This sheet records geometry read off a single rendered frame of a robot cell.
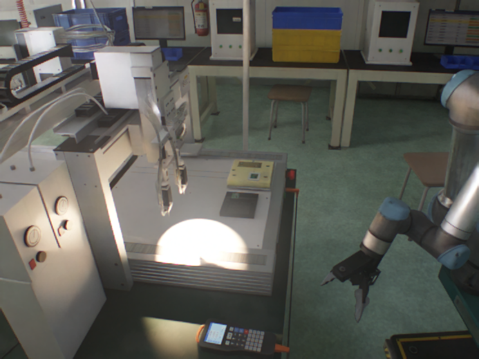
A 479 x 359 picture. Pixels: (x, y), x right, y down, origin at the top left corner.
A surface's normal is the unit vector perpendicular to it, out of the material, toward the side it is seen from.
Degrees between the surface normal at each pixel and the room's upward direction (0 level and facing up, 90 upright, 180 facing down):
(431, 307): 0
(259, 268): 0
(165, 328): 0
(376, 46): 90
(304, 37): 90
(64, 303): 90
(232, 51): 90
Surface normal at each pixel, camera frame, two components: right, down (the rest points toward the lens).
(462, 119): -0.80, 0.44
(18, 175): -0.01, -0.86
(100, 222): -0.15, 0.51
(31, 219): 0.99, 0.06
